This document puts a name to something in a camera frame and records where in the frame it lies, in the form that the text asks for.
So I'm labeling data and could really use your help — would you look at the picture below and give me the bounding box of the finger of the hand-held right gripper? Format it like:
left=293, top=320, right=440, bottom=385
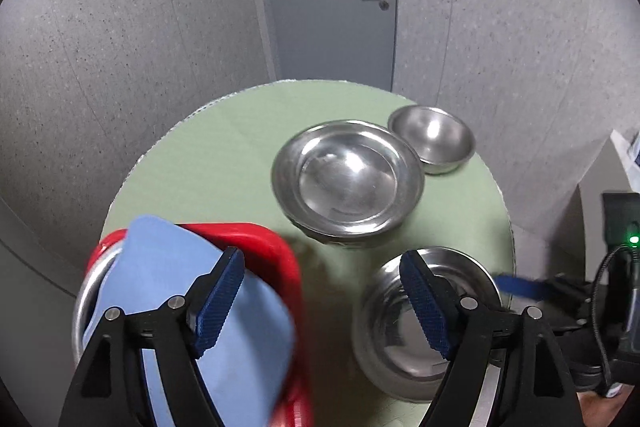
left=494, top=273, right=601, bottom=333
left=559, top=331, right=610, bottom=392

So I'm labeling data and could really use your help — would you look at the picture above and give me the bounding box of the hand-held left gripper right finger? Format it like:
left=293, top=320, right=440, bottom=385
left=398, top=248, right=585, bottom=427

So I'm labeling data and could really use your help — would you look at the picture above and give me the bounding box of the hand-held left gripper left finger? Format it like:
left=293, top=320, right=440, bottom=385
left=59, top=246, right=246, bottom=427

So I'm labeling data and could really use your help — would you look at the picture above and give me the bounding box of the wide stainless steel bowl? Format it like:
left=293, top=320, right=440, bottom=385
left=351, top=247, right=503, bottom=403

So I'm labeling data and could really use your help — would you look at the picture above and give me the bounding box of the red plastic dish basket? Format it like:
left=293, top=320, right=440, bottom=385
left=85, top=223, right=313, bottom=427

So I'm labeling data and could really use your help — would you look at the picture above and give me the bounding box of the blue and white paper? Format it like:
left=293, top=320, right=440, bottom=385
left=622, top=132, right=640, bottom=168

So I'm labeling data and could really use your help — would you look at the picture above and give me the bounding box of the large stainless steel deep plate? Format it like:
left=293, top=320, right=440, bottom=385
left=271, top=119, right=425, bottom=240
left=286, top=204, right=408, bottom=251

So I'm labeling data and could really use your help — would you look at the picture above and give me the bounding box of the steel bowl with thick rim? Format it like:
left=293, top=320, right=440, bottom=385
left=72, top=242, right=126, bottom=368

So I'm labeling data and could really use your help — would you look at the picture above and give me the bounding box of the small stainless steel bowl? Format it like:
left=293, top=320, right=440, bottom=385
left=387, top=106, right=476, bottom=175

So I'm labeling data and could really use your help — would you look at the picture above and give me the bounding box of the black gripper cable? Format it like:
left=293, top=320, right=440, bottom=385
left=592, top=244, right=636, bottom=400

